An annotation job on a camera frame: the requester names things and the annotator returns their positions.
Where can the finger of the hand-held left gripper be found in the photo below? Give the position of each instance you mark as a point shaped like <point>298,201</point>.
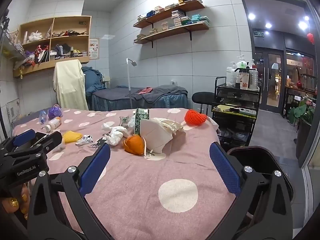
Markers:
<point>51,140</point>
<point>25,137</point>

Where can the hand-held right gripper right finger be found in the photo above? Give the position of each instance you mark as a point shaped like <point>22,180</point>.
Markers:
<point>225,170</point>

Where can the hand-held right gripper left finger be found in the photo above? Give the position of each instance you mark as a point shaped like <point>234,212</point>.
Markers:
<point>96,167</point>

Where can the white tissue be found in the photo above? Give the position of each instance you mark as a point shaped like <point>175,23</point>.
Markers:
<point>113,140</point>
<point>120,130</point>
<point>107,125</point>

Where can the black trash bin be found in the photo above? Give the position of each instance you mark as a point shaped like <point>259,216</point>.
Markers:
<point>257,158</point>

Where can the orange peel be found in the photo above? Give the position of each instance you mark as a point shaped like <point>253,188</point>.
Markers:
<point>135,145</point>

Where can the clear green snack wrapper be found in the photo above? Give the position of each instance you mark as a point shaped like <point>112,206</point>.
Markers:
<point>123,121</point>

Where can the white plastic bag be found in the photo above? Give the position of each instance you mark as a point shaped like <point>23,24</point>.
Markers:
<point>131,122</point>

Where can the person's left hand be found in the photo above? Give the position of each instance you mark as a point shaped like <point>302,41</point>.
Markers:
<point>11,206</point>

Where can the white bottle orange label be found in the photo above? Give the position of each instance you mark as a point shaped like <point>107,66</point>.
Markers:
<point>53,123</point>

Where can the yellow crumpled cloth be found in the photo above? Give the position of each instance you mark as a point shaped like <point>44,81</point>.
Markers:
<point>71,136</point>

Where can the clear blue bottle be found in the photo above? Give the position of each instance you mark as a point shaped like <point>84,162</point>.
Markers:
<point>43,116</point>

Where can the purple mesh bag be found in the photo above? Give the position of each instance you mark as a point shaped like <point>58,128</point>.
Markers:
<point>53,112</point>

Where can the crumpled printed white wrapper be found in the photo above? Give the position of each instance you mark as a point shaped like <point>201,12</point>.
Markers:
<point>85,140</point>

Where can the pink polka dot blanket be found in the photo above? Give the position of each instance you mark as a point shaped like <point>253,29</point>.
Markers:
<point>150,160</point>

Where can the cream cloth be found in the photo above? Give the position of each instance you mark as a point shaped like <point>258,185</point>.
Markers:
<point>70,85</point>

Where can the red foam fruit net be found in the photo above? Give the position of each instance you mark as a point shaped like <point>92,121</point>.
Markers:
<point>195,117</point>

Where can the green and white milk carton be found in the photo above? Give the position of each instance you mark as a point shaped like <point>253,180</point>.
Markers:
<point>140,120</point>

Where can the massage bed blue skirt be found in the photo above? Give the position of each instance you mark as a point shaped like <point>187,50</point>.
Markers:
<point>112,100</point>

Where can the black trolley cart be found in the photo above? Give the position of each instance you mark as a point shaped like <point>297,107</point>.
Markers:
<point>235,97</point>

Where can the blue cloth pile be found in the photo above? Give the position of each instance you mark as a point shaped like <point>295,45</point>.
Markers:
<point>93,80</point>

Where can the black stool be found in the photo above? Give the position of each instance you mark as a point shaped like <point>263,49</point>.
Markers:
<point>203,97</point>

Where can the beige box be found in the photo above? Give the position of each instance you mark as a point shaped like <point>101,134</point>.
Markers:
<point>107,81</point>

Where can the white floor lamp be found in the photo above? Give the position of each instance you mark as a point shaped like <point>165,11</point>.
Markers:
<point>130,85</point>

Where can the red cloth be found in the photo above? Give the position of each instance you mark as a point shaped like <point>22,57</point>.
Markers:
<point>145,90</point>

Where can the printed cup black lid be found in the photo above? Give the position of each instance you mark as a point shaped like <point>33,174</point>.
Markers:
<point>244,80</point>

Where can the green potted plant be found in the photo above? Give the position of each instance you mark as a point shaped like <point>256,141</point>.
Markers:
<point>301,112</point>

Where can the clear plastic bottle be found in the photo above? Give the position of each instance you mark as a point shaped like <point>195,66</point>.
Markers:
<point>253,78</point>

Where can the grey towel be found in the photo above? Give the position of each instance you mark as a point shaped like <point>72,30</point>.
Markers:
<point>167,92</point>

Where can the glass double door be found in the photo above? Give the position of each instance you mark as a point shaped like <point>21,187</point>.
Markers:
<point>273,80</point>

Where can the green label pump bottle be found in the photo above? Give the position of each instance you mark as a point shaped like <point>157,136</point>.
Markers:
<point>241,63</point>

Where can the red hanging ornament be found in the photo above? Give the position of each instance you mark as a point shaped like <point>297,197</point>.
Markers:
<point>310,38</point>

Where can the wall chart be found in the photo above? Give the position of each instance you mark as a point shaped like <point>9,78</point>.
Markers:
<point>12,110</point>

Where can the wooden wall cabinet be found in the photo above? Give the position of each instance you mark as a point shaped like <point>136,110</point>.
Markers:
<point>72,62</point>

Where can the white wall socket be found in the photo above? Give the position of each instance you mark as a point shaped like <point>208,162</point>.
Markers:
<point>173,82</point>

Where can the wall poster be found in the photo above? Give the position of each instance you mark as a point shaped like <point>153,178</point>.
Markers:
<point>94,48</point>

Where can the wooden wall shelf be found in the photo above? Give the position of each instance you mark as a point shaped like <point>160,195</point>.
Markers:
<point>170,33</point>
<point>172,11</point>

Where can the wall shelf with boxes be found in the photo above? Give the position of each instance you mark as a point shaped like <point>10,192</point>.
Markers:
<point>176,17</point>

